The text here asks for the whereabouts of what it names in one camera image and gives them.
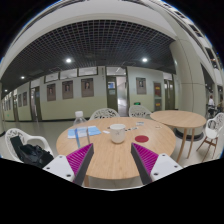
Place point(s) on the open doorway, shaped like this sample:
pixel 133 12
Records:
pixel 117 94

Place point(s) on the white lattice chair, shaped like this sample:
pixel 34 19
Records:
pixel 138 111
pixel 104 113

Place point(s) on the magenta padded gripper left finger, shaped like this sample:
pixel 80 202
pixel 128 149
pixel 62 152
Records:
pixel 72 167

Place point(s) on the white lattice chair back right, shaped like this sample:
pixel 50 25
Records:
pixel 138 111

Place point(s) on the white chair far right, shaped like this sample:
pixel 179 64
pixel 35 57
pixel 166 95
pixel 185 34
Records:
pixel 213 129

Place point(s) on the red round coaster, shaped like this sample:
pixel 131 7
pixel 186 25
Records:
pixel 141 138

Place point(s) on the black bag on chair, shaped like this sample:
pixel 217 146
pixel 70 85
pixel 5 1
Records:
pixel 31 155

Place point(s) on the framed poster right of door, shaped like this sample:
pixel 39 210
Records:
pixel 141 85

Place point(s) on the person in white shirt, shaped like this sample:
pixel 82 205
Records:
pixel 211 105

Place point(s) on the framed poster centre left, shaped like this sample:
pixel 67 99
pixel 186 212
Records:
pixel 87 87

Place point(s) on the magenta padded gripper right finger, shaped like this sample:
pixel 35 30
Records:
pixel 152 166

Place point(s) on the round wooden table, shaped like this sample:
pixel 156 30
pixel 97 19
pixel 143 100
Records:
pixel 180 119
pixel 112 161

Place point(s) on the white ceramic mug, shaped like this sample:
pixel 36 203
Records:
pixel 117 133

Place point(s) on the white chair with black bag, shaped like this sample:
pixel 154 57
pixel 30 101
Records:
pixel 25 141

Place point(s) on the white lattice chair back left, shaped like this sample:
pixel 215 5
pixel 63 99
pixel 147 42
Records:
pixel 104 113

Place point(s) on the small items on table far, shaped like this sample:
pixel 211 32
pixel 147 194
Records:
pixel 134 126

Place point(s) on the clear plastic water bottle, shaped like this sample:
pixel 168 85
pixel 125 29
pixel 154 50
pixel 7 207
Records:
pixel 79 118

